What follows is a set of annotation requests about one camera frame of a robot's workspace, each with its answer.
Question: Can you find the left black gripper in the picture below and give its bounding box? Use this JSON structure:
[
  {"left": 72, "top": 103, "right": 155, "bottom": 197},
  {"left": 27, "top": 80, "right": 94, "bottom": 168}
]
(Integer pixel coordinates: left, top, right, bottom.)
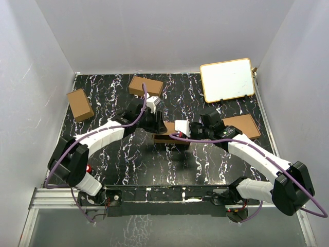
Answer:
[{"left": 135, "top": 109, "right": 167, "bottom": 134}]

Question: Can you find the folded cardboard box back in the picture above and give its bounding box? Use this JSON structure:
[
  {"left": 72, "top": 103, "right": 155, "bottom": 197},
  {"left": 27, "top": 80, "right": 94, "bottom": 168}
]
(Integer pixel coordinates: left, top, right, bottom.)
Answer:
[{"left": 128, "top": 76, "right": 163, "bottom": 97}]

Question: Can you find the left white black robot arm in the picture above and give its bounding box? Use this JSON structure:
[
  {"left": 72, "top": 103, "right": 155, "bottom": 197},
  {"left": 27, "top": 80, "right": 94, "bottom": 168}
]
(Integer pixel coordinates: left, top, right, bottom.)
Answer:
[{"left": 48, "top": 96, "right": 167, "bottom": 205}]

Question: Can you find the red emergency stop button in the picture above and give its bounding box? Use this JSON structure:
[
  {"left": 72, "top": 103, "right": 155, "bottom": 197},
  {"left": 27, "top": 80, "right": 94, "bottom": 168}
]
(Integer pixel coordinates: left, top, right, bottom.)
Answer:
[{"left": 86, "top": 164, "right": 93, "bottom": 173}]

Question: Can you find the yellow framed whiteboard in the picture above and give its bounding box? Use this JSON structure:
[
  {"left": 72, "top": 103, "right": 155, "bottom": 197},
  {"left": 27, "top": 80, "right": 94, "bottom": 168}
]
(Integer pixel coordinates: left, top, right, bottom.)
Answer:
[{"left": 200, "top": 58, "right": 255, "bottom": 103}]

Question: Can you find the small cardboard box left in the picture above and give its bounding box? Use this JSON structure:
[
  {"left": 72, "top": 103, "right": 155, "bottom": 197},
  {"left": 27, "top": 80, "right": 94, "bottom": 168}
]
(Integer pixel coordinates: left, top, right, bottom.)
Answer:
[{"left": 67, "top": 89, "right": 94, "bottom": 122}]

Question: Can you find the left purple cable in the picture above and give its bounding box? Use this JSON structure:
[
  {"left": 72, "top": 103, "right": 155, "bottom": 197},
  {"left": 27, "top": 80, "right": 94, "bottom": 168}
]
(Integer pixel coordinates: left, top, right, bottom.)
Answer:
[{"left": 44, "top": 82, "right": 149, "bottom": 226}]

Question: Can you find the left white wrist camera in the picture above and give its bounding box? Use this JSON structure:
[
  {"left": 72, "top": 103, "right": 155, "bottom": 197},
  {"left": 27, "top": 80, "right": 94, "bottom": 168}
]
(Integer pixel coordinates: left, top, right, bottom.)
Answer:
[{"left": 146, "top": 96, "right": 161, "bottom": 114}]

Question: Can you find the flat cardboard stack right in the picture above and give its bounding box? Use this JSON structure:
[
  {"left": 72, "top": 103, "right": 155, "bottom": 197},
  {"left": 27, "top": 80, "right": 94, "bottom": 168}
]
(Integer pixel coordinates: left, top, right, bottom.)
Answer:
[{"left": 223, "top": 114, "right": 261, "bottom": 140}]

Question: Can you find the black base bar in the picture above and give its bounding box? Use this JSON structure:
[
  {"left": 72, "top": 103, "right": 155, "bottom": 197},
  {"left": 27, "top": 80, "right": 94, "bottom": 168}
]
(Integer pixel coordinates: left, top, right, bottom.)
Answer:
[{"left": 102, "top": 185, "right": 228, "bottom": 217}]

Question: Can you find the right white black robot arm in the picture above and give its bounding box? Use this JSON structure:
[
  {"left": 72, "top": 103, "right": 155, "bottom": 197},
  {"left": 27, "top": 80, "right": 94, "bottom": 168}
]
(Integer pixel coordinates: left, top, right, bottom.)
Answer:
[{"left": 189, "top": 108, "right": 315, "bottom": 216}]

